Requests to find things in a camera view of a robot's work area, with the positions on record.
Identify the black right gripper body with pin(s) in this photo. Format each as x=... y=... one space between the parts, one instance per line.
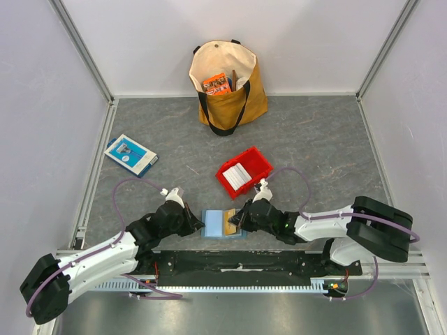
x=247 y=216

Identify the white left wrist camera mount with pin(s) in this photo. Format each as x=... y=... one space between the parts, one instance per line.
x=174 y=195

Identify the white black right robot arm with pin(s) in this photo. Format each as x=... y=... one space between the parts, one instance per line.
x=365 y=229

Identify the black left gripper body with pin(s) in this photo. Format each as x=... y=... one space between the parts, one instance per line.
x=181 y=227

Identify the blue white razor box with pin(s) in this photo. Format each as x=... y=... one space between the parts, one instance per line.
x=131 y=155

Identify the grey slotted cable duct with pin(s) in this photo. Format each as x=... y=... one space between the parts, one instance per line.
x=290 y=285

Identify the blue leather card holder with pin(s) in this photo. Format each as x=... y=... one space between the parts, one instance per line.
x=213 y=220

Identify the stack of white cards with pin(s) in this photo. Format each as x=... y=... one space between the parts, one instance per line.
x=237 y=176

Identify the orange snack packet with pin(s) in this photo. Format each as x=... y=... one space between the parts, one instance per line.
x=217 y=85

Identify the gold credit card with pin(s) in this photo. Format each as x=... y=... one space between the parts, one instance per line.
x=229 y=229

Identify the brown tote bag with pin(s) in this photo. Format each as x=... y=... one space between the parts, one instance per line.
x=224 y=113

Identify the aluminium frame rail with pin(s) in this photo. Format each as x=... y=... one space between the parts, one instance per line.
x=414 y=268

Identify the red plastic bin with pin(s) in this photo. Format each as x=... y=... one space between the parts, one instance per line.
x=254 y=163

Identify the brown item in bag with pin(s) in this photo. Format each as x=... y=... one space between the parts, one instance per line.
x=235 y=85

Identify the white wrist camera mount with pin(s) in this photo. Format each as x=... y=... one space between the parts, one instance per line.
x=262 y=191
x=174 y=195

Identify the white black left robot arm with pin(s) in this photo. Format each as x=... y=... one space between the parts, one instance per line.
x=53 y=283

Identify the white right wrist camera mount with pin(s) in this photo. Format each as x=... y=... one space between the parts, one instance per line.
x=262 y=191

